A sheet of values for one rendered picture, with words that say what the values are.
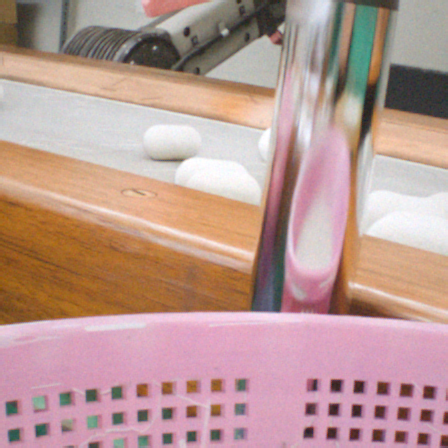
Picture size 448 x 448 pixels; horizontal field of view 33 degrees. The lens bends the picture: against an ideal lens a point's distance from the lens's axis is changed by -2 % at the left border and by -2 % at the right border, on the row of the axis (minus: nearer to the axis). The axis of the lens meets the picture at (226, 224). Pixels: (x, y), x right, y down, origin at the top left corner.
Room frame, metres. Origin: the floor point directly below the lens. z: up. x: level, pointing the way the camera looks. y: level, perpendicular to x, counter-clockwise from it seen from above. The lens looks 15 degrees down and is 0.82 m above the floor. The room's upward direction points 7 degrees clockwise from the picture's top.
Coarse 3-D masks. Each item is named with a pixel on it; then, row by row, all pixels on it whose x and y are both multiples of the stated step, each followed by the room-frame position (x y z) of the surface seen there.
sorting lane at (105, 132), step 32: (32, 96) 0.65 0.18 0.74; (64, 96) 0.67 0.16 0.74; (0, 128) 0.47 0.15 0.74; (32, 128) 0.49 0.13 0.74; (64, 128) 0.50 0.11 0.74; (96, 128) 0.51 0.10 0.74; (128, 128) 0.53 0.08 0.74; (224, 128) 0.59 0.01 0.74; (96, 160) 0.41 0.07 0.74; (128, 160) 0.42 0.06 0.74; (160, 160) 0.43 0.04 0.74; (256, 160) 0.46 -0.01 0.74; (384, 160) 0.53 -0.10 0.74; (416, 192) 0.43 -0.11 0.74
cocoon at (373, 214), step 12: (384, 192) 0.31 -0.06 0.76; (372, 204) 0.31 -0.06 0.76; (384, 204) 0.30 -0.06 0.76; (396, 204) 0.30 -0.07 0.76; (408, 204) 0.30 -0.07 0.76; (420, 204) 0.30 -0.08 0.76; (432, 204) 0.30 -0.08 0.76; (372, 216) 0.30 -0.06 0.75; (384, 216) 0.30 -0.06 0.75; (432, 216) 0.30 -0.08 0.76; (444, 216) 0.30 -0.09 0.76
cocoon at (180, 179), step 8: (192, 160) 0.34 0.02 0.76; (200, 160) 0.34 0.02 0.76; (208, 160) 0.34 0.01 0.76; (216, 160) 0.34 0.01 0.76; (224, 160) 0.34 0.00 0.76; (184, 168) 0.34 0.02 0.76; (192, 168) 0.34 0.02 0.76; (200, 168) 0.34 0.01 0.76; (208, 168) 0.34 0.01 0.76; (216, 168) 0.34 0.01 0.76; (224, 168) 0.34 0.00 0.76; (232, 168) 0.34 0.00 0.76; (240, 168) 0.34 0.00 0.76; (176, 176) 0.34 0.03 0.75; (184, 176) 0.34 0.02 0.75; (176, 184) 0.34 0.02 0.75; (184, 184) 0.33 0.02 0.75
